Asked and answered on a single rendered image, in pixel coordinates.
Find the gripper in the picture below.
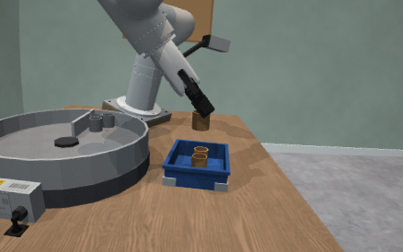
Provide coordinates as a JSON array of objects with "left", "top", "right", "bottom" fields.
[{"left": 144, "top": 34, "right": 214, "bottom": 118}]

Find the blue shallow tray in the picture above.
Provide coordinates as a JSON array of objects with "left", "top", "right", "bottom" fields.
[{"left": 162, "top": 139, "right": 230, "bottom": 192}]

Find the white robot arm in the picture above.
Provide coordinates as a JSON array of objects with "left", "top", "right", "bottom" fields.
[{"left": 98, "top": 0, "right": 231, "bottom": 118}]

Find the bronze bushing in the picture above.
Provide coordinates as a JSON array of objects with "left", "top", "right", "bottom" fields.
[
  {"left": 192, "top": 110, "right": 210, "bottom": 132},
  {"left": 194, "top": 146, "right": 208, "bottom": 160},
  {"left": 191, "top": 154, "right": 207, "bottom": 168}
]

